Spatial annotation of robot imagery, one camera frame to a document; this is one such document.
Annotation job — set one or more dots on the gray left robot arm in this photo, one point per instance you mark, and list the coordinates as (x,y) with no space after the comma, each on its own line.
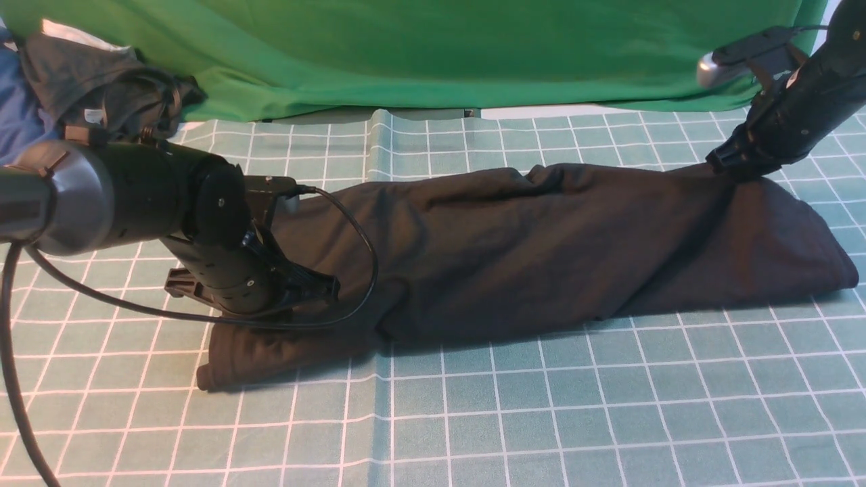
(69,198)

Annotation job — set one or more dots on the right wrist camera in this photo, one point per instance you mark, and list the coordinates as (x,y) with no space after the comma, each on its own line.
(767,55)

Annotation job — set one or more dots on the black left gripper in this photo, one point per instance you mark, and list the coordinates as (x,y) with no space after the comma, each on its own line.
(253,280)

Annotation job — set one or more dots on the crumpled dark gray shirt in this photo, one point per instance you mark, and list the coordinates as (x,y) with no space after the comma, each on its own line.
(78,85)

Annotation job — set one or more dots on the green backdrop cloth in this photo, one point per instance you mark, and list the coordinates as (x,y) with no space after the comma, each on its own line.
(259,60)

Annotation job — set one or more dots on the gray right robot arm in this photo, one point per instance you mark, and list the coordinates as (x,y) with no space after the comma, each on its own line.
(845,34)

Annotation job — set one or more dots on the white cloth behind pile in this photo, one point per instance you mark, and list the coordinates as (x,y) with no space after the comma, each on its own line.
(68,33)

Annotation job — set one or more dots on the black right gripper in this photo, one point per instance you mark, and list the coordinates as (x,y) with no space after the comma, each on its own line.
(791,116)

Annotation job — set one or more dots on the dark gray long-sleeve top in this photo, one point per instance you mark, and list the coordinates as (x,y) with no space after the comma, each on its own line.
(496,256)

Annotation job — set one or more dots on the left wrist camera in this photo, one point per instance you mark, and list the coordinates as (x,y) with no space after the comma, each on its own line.
(271,198)

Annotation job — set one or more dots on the blue crumpled garment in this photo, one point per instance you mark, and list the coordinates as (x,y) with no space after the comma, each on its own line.
(23,122)

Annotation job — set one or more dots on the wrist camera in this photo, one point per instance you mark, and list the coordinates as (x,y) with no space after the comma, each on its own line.
(767,55)
(271,198)

